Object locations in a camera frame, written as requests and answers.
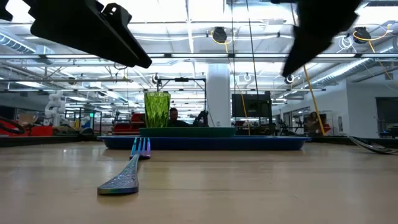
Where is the thick yellow hanging cable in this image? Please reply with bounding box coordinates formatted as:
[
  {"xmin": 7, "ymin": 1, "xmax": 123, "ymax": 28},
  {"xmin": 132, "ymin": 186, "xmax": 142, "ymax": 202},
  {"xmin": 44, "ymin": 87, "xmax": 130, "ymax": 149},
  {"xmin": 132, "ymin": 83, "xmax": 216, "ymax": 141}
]
[{"xmin": 302, "ymin": 64, "xmax": 326, "ymax": 137}]

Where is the black hanging cable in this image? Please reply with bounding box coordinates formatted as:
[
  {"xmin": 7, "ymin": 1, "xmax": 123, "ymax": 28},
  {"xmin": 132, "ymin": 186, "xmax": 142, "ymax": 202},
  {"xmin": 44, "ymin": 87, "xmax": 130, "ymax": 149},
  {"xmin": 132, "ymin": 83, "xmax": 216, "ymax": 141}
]
[{"xmin": 245, "ymin": 0, "xmax": 261, "ymax": 94}]

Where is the green round plate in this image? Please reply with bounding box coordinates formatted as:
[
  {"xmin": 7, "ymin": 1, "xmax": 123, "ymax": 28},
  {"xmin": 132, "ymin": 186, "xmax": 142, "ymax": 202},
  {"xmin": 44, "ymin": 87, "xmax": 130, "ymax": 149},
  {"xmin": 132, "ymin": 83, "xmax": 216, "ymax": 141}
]
[{"xmin": 138, "ymin": 126, "xmax": 238, "ymax": 139}]

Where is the black aluminium table frame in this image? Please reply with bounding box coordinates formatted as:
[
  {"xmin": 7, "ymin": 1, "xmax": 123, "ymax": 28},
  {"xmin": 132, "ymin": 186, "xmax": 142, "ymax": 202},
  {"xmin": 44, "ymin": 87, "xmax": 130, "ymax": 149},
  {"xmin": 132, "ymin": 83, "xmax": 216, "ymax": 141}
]
[{"xmin": 0, "ymin": 134, "xmax": 398, "ymax": 148}]

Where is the red storage bin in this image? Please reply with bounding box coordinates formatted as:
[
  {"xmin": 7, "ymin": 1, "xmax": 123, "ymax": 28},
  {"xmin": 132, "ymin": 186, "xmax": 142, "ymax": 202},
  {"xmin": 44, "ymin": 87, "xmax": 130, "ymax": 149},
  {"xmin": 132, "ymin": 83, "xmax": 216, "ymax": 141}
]
[{"xmin": 0, "ymin": 124, "xmax": 54, "ymax": 138}]

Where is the black television screen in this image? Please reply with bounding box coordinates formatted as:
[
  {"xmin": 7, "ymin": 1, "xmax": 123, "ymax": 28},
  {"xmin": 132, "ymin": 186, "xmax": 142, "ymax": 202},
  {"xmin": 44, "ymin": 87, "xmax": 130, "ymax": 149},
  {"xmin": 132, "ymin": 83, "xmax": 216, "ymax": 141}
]
[{"xmin": 231, "ymin": 90, "xmax": 273, "ymax": 119}]

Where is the person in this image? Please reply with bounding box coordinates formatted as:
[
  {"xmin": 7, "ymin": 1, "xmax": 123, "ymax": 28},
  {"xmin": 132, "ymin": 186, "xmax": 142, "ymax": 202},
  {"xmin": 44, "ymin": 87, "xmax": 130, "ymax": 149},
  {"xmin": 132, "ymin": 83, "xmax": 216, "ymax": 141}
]
[
  {"xmin": 304, "ymin": 111, "xmax": 325, "ymax": 135},
  {"xmin": 167, "ymin": 107, "xmax": 189, "ymax": 128}
]

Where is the black ceiling cable reel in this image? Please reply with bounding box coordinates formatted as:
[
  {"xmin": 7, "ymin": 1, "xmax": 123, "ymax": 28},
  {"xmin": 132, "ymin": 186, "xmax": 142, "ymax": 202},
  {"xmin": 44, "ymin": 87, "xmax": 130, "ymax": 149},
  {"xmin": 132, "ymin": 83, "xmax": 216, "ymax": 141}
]
[
  {"xmin": 352, "ymin": 26, "xmax": 373, "ymax": 45},
  {"xmin": 211, "ymin": 26, "xmax": 229, "ymax": 45}
]

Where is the thin yellow reel cable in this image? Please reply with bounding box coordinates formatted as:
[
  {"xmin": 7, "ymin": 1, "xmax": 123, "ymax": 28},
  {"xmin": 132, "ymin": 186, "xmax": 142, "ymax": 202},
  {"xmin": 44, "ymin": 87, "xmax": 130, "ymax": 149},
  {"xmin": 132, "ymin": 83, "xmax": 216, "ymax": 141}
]
[{"xmin": 210, "ymin": 29, "xmax": 251, "ymax": 136}]

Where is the red tool chest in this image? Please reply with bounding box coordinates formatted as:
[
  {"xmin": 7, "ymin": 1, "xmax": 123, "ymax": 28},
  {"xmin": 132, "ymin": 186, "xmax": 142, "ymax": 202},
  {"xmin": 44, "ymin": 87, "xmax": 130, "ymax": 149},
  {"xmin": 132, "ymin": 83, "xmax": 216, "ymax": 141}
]
[{"xmin": 112, "ymin": 112, "xmax": 147, "ymax": 136}]

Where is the white pillar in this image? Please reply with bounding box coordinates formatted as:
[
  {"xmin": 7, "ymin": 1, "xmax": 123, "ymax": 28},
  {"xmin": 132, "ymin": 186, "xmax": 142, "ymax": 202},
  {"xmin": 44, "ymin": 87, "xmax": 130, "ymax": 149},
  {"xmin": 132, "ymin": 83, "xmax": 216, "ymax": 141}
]
[{"xmin": 206, "ymin": 63, "xmax": 232, "ymax": 128}]

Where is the white robot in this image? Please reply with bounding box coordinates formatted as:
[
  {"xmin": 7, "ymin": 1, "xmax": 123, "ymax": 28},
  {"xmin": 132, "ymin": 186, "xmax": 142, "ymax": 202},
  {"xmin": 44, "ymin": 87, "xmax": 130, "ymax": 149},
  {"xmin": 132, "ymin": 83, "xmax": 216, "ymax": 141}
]
[{"xmin": 43, "ymin": 90, "xmax": 67, "ymax": 128}]

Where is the green faceted plastic cup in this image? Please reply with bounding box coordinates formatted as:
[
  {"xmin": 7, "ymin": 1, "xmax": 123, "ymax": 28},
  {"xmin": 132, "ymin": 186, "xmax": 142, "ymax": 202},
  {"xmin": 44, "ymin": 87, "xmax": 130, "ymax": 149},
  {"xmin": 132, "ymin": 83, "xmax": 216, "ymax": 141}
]
[{"xmin": 143, "ymin": 90, "xmax": 172, "ymax": 129}]

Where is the blue plastic tray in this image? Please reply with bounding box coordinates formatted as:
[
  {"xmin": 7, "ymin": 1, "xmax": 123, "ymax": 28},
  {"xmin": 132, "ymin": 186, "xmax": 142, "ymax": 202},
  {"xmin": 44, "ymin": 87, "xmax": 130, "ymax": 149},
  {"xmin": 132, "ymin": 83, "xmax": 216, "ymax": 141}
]
[{"xmin": 97, "ymin": 134, "xmax": 312, "ymax": 152}]

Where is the metal spoon with blue handle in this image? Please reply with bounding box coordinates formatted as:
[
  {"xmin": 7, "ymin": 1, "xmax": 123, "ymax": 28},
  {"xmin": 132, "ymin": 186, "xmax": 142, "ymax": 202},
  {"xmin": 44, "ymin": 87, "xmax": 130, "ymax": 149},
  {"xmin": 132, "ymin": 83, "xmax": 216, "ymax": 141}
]
[{"xmin": 346, "ymin": 134, "xmax": 398, "ymax": 156}]

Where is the black corrugated hose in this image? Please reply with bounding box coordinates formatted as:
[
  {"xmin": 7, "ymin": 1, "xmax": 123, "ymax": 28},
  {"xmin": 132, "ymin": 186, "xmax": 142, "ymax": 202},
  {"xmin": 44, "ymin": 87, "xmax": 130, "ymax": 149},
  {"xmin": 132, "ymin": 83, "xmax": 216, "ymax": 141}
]
[{"xmin": 0, "ymin": 115, "xmax": 26, "ymax": 136}]

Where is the black camera gantry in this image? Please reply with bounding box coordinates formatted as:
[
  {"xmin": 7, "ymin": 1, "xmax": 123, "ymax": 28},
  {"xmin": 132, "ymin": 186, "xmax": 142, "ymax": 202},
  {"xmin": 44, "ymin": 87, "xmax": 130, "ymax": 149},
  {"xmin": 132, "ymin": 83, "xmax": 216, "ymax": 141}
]
[{"xmin": 156, "ymin": 77, "xmax": 208, "ymax": 128}]

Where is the iridescent metal fork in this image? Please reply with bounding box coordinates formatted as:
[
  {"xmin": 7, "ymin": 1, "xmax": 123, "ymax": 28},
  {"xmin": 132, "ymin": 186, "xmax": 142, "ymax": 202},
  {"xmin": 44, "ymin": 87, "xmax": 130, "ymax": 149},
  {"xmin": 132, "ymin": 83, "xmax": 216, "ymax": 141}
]
[{"xmin": 96, "ymin": 136, "xmax": 152, "ymax": 196}]

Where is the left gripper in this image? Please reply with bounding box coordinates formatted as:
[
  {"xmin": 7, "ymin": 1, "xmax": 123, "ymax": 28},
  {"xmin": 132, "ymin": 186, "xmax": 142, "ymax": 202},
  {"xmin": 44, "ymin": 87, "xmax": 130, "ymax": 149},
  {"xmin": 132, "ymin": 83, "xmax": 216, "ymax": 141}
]
[{"xmin": 0, "ymin": 0, "xmax": 153, "ymax": 70}]

